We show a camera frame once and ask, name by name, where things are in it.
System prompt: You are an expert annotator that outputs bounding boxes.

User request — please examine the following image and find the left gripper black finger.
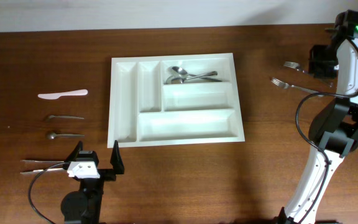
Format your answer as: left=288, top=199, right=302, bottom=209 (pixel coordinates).
left=63, top=141, right=83, bottom=170
left=110, top=140, right=125, bottom=175

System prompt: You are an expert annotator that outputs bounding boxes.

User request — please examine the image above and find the metal spoon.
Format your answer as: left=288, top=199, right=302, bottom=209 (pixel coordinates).
left=170, top=66, right=221, bottom=82
left=165, top=71, right=218, bottom=85

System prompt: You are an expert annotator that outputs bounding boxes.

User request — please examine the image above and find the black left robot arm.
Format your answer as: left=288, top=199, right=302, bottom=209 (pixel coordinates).
left=60, top=141, right=125, bottom=224

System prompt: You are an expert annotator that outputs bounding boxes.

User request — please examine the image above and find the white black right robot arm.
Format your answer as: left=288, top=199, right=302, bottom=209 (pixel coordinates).
left=273, top=10, right=358, bottom=223

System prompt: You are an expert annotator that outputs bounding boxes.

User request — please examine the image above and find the small metal teaspoon left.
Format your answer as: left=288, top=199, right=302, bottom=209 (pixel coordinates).
left=45, top=131, right=85, bottom=140

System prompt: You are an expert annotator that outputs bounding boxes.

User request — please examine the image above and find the small metal fork left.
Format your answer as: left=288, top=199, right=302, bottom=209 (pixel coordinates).
left=44, top=114, right=84, bottom=121

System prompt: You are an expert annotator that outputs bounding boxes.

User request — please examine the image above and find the white plastic cutlery tray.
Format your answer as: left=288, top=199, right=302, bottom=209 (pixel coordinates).
left=107, top=53, right=245, bottom=148

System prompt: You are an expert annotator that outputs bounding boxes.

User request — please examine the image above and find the white plastic knife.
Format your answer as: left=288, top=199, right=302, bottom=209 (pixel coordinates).
left=37, top=89, right=88, bottom=100

